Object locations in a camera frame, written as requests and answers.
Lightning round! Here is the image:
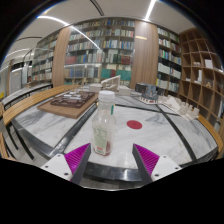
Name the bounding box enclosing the dark grey building model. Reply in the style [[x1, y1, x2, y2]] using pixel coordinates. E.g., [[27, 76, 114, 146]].
[[134, 83, 161, 105]]

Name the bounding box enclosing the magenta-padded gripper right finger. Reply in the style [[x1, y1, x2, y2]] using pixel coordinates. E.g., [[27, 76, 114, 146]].
[[131, 143, 183, 186]]

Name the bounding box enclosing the white ceiling light strip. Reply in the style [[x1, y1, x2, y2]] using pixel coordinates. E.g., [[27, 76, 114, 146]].
[[36, 14, 102, 52], [144, 0, 158, 22]]

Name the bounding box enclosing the flat round red coaster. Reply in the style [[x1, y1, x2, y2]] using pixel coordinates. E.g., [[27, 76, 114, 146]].
[[126, 119, 144, 131]]

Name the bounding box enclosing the wooden cubby shelf unit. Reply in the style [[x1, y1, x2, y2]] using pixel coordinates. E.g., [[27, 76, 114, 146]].
[[178, 27, 224, 128]]

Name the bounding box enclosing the wooden bookshelf full of books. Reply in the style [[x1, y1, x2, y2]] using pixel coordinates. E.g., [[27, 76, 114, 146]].
[[26, 19, 184, 98]]

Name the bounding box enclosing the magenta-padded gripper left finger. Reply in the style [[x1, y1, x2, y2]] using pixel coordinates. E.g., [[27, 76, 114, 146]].
[[40, 142, 92, 186]]

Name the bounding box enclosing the brown architectural model board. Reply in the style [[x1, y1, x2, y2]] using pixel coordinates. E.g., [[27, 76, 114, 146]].
[[36, 90, 100, 120]]

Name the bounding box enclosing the clear plastic drink bottle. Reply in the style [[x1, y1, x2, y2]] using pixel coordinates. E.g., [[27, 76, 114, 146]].
[[91, 90, 118, 157]]

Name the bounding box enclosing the white architectural model with arch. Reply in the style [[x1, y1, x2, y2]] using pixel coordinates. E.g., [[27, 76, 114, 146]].
[[88, 75, 133, 97]]

